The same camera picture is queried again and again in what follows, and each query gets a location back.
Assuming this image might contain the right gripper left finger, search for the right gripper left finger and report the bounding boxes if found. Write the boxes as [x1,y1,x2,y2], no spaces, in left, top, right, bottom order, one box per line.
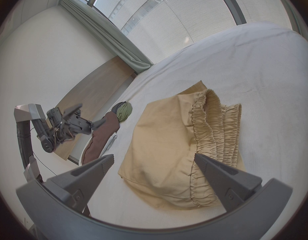
[44,154,115,211]

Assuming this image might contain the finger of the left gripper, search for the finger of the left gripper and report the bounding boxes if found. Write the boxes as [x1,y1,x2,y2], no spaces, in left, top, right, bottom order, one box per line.
[88,118,107,131]
[63,103,83,117]

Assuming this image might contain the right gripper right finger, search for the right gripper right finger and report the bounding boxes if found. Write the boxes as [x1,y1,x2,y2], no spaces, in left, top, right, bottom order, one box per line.
[194,153,263,213]

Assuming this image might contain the tan shorts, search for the tan shorts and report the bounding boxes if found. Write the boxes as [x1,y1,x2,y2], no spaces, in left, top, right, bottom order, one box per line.
[118,80,247,209]

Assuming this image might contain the bed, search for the bed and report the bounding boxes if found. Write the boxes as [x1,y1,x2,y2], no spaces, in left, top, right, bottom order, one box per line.
[54,21,308,228]

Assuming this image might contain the brown garment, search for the brown garment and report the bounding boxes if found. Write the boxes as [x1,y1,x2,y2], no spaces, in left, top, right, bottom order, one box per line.
[81,111,120,165]

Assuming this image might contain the green garment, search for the green garment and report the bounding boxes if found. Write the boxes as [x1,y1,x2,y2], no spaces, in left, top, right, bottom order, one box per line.
[116,102,132,123]

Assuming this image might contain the pale green curtain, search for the pale green curtain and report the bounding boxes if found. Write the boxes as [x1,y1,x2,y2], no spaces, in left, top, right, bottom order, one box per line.
[60,0,154,74]

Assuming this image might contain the window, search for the window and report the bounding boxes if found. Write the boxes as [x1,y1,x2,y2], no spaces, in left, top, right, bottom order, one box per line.
[73,0,294,66]

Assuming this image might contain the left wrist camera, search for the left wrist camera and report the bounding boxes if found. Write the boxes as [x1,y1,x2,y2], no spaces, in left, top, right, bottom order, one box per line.
[46,108,63,126]

